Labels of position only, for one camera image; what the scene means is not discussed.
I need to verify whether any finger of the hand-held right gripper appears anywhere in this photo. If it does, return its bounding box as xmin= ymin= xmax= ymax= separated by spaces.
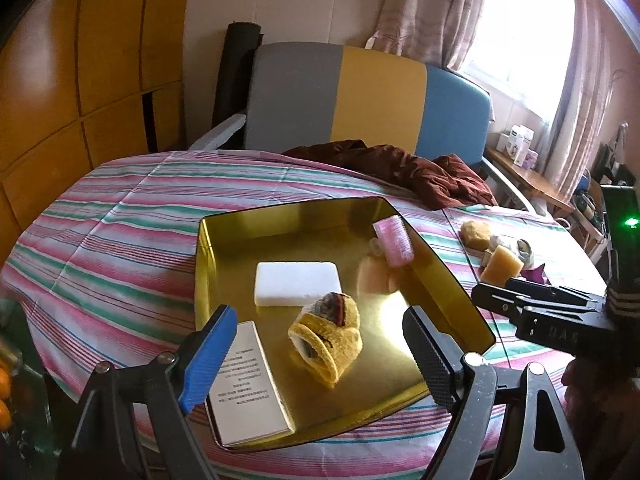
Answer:
xmin=472 ymin=282 xmax=603 ymax=319
xmin=505 ymin=277 xmax=607 ymax=306

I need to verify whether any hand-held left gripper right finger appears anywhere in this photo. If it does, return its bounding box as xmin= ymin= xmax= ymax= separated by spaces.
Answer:
xmin=402 ymin=305 xmax=583 ymax=480

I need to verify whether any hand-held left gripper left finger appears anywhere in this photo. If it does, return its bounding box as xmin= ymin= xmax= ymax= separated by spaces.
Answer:
xmin=60 ymin=304 xmax=238 ymax=480

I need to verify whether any maroon box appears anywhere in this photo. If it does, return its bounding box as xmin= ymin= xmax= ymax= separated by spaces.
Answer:
xmin=520 ymin=265 xmax=550 ymax=286

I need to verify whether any yellow sponge block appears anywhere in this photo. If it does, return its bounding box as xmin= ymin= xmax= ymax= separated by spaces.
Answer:
xmin=480 ymin=245 xmax=523 ymax=286

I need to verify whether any cream sock with blue cuff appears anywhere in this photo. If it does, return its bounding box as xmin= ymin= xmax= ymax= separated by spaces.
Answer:
xmin=510 ymin=238 xmax=537 ymax=267

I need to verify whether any gold metal tray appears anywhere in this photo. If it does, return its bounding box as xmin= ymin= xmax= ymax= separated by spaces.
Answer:
xmin=194 ymin=196 xmax=497 ymax=453

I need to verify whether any yellow snack packet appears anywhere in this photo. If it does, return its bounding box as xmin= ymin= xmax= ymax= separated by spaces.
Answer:
xmin=460 ymin=220 xmax=493 ymax=251

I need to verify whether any person's right hand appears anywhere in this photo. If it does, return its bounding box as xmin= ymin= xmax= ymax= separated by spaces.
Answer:
xmin=562 ymin=357 xmax=640 ymax=413

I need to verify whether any white printed booklet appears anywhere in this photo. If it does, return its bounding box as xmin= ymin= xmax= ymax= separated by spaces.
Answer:
xmin=206 ymin=321 xmax=296 ymax=448

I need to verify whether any cluttered wooden shelf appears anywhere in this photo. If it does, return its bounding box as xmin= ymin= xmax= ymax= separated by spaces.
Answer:
xmin=570 ymin=125 xmax=640 ymax=261

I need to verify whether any rolled yellow sock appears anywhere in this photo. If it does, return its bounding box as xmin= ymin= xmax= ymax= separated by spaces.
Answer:
xmin=287 ymin=291 xmax=364 ymax=387

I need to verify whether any wooden side table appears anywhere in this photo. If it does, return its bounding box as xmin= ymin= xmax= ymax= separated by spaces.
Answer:
xmin=484 ymin=146 xmax=576 ymax=213

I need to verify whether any white rectangular block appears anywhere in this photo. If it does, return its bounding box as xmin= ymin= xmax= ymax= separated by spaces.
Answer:
xmin=254 ymin=261 xmax=343 ymax=308

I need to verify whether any pink hair roller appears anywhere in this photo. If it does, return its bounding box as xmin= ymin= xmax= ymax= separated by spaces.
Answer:
xmin=373 ymin=215 xmax=415 ymax=268

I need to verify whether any white carton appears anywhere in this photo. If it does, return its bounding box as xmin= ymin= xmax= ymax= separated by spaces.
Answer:
xmin=504 ymin=124 xmax=536 ymax=158

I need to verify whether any maroon cloth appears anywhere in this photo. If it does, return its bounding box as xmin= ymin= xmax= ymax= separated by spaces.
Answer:
xmin=281 ymin=139 xmax=498 ymax=210

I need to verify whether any patterned pink curtain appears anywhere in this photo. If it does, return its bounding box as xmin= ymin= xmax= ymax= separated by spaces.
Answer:
xmin=367 ymin=0 xmax=493 ymax=71
xmin=542 ymin=0 xmax=632 ymax=201

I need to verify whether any grey yellow blue sofa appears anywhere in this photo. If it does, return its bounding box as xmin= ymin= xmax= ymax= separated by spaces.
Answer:
xmin=187 ymin=41 xmax=538 ymax=211

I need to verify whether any window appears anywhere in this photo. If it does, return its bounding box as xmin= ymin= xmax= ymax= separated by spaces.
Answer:
xmin=457 ymin=0 xmax=576 ymax=121

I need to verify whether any black rolled mat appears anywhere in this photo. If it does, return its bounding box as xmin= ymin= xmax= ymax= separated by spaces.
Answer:
xmin=212 ymin=21 xmax=263 ymax=128

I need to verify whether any wooden wardrobe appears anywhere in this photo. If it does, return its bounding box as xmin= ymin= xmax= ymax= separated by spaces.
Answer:
xmin=0 ymin=0 xmax=193 ymax=261

